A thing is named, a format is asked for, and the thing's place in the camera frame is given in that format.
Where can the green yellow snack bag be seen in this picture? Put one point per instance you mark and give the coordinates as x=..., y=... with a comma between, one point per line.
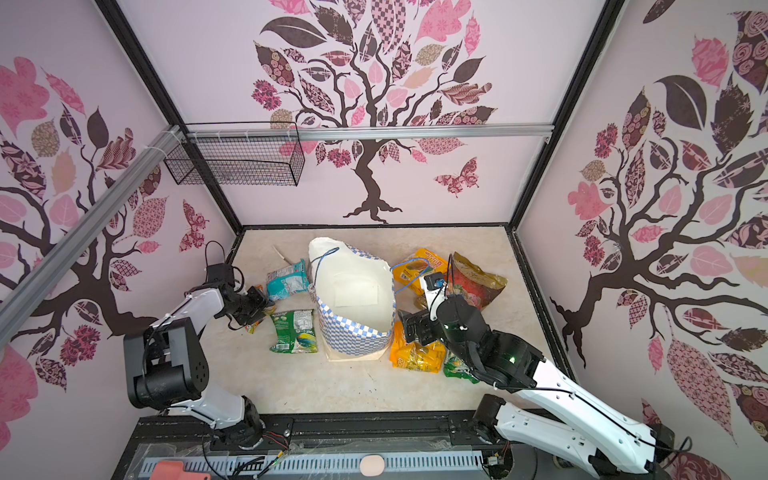
x=454, y=367

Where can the yellow orange snack bag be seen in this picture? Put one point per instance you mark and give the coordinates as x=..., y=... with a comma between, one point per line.
x=422, y=262

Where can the black wire basket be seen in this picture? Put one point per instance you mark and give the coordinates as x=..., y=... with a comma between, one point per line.
x=260, y=153

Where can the metal tongs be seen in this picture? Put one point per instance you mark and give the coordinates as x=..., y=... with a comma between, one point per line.
x=282, y=256

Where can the teal white snack bag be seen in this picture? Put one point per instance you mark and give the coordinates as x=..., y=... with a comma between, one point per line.
x=287, y=281

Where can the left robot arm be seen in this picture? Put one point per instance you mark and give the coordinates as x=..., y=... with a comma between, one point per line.
x=166, y=368

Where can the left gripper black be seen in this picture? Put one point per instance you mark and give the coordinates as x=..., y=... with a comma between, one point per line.
x=259, y=302

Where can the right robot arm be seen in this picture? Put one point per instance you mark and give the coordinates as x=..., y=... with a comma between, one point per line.
x=579, y=428

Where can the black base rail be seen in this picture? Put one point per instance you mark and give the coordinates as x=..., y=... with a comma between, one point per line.
x=160, y=438

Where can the yellow chips bag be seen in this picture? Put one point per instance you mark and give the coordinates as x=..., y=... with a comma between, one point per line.
x=413, y=356

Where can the blue checkered paper bag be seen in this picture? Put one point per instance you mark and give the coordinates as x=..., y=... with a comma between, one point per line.
x=355, y=297

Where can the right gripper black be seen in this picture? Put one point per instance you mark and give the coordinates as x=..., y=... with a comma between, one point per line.
x=423, y=320

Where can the aluminium rail left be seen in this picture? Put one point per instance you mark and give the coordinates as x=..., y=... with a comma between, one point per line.
x=19, y=306

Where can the gold candy bag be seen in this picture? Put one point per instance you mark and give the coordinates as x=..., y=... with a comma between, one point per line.
x=477, y=287

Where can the grey cable duct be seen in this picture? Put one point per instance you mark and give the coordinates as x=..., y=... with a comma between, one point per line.
x=336, y=464

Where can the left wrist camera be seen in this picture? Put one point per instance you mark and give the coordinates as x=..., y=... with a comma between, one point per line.
x=220, y=274

